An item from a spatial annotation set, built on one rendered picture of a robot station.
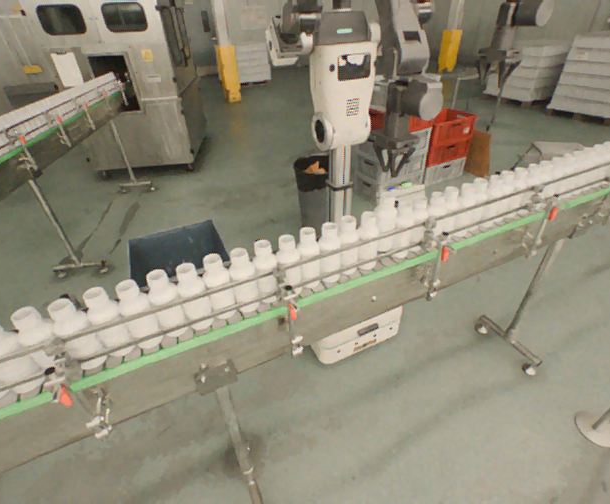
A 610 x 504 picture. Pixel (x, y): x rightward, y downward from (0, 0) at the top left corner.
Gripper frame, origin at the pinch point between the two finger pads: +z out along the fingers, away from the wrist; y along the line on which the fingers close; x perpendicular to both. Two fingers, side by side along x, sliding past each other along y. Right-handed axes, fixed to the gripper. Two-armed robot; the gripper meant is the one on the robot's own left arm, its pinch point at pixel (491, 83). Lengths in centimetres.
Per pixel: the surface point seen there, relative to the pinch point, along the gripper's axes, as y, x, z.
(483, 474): -53, 13, 140
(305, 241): -16, 72, 25
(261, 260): -16, 83, 26
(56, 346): -20, 125, 27
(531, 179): -16.3, -9.4, 27.3
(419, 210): -15.8, 36.7, 26.1
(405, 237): -18, 42, 32
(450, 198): -15.6, 25.3, 25.4
